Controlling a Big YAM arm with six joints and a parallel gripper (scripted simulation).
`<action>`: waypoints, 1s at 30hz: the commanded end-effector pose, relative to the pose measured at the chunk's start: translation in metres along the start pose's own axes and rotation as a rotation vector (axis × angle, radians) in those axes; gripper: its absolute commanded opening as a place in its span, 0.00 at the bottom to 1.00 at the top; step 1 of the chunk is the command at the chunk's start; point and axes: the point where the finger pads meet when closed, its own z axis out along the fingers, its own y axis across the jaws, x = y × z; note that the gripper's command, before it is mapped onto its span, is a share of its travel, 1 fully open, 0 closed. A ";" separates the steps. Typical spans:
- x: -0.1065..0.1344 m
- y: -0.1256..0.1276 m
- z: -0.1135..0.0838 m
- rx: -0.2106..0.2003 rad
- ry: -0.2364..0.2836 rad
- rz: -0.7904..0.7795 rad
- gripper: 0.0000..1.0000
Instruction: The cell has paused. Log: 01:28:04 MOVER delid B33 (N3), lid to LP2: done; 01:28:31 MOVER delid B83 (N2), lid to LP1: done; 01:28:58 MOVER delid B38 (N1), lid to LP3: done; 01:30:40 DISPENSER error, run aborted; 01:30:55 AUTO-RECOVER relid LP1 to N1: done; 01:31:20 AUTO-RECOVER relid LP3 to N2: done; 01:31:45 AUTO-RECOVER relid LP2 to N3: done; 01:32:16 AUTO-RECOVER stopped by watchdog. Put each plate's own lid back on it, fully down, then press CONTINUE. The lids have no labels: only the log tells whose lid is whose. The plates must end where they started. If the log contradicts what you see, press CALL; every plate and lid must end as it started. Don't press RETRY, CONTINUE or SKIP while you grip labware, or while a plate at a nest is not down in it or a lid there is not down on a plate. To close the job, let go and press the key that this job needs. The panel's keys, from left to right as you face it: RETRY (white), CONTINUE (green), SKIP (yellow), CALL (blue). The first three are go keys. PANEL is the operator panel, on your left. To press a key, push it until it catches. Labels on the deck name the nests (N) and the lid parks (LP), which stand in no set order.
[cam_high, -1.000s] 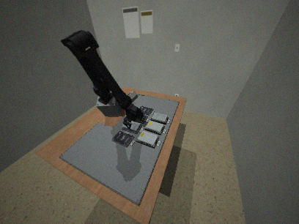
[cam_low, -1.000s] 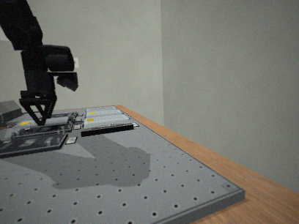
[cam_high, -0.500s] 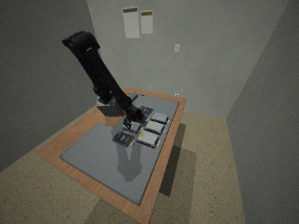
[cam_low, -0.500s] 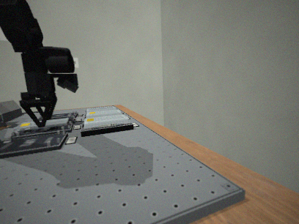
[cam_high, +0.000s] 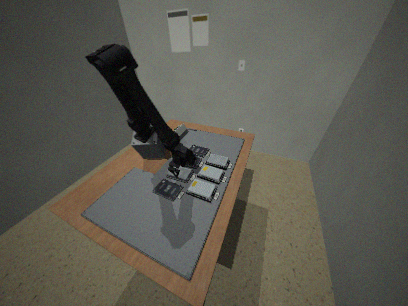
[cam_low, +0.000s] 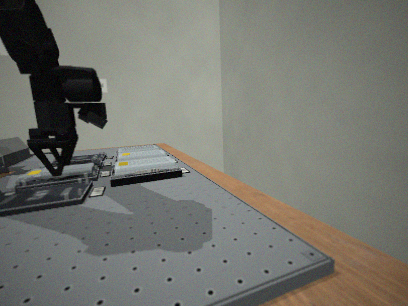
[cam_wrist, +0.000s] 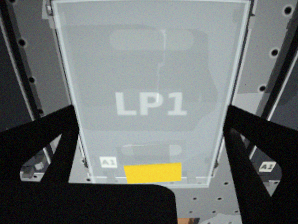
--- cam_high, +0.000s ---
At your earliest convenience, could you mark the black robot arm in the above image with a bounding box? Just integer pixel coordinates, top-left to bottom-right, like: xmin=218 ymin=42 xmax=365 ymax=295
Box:
xmin=85 ymin=44 xmax=196 ymax=167

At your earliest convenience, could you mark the grey operator panel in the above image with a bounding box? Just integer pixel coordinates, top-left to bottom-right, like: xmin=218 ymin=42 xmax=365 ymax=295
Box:
xmin=173 ymin=124 xmax=190 ymax=140

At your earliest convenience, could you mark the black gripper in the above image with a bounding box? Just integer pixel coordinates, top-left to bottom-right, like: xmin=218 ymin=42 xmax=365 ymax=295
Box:
xmin=168 ymin=155 xmax=186 ymax=177

